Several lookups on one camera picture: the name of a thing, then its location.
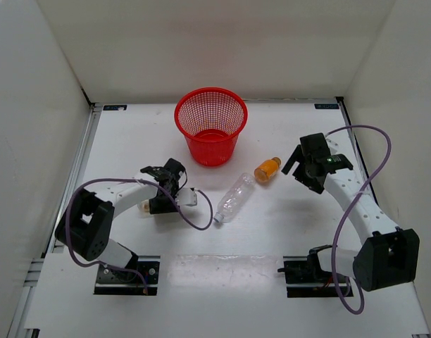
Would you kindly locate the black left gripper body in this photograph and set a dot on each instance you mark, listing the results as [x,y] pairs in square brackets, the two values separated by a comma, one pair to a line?
[175,187]

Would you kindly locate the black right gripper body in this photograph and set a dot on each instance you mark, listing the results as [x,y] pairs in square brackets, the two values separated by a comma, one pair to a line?
[301,173]

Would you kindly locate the small bottle yellow cap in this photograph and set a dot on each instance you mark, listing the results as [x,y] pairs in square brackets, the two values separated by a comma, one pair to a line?
[144,207]

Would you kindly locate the orange juice bottle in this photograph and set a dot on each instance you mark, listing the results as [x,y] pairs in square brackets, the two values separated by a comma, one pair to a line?
[265,171]

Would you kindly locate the clear plastic bottle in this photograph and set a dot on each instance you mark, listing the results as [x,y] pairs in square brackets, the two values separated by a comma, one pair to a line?
[233,200]

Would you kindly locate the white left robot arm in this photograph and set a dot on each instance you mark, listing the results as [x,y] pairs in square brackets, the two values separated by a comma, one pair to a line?
[85,226]

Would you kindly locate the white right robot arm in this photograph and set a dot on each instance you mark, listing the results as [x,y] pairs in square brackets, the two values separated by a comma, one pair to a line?
[388,254]

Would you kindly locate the red mesh plastic bin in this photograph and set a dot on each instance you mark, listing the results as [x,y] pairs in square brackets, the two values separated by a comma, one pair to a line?
[211,119]

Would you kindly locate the right black logo sticker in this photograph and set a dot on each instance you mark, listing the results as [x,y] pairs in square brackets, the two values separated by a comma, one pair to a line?
[326,106]

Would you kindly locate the black logo sticker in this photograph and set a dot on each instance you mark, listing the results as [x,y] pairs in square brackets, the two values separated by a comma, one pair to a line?
[326,106]
[115,108]

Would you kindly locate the left black logo sticker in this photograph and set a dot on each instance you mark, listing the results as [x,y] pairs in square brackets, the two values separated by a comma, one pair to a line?
[115,108]

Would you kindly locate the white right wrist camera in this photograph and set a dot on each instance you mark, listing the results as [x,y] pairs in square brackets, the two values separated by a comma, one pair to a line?
[333,146]

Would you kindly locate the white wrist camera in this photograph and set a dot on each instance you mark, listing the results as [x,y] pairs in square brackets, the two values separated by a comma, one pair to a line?
[333,146]
[186,197]

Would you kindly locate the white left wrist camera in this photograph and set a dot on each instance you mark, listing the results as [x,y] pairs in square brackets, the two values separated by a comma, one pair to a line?
[186,197]

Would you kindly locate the right aluminium frame rail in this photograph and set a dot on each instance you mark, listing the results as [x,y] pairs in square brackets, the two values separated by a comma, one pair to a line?
[360,158]

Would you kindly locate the aluminium frame rail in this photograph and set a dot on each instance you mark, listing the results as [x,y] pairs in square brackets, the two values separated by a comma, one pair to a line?
[360,158]
[17,328]

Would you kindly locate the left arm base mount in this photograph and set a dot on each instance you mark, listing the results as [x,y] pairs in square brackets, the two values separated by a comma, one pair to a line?
[115,283]

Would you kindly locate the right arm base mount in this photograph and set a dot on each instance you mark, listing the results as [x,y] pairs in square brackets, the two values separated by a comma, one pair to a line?
[311,276]

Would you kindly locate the left aluminium frame rail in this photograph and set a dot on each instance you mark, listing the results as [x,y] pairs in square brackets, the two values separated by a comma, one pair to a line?
[17,328]

